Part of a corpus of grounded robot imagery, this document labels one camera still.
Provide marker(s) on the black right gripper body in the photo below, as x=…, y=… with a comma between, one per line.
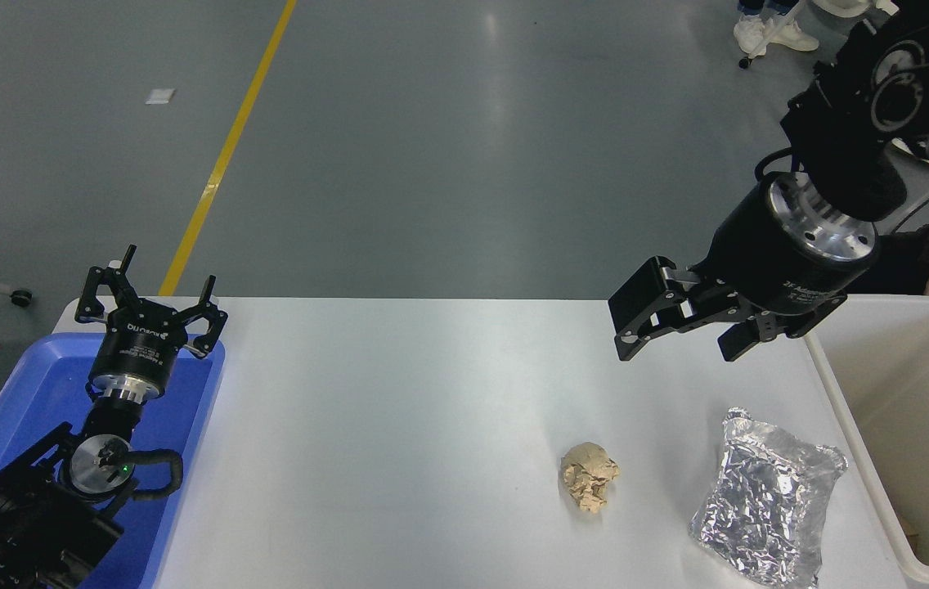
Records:
x=759, y=262

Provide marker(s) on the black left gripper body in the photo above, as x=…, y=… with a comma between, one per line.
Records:
x=137, y=343

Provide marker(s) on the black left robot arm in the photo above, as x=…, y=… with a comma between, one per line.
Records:
x=39, y=507

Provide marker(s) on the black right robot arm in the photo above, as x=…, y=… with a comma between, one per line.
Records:
x=841, y=123

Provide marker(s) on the blue plastic tray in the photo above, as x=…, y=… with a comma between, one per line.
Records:
x=23, y=393

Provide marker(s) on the crumpled tan paper ball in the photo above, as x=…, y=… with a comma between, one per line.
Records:
x=589, y=476

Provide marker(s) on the large pale plastic bin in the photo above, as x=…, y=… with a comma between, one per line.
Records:
x=922, y=409

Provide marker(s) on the person's foot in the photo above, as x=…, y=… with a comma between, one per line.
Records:
x=792, y=34
x=750, y=34

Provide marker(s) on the white wheeled chair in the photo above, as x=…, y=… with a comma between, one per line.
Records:
x=775, y=29

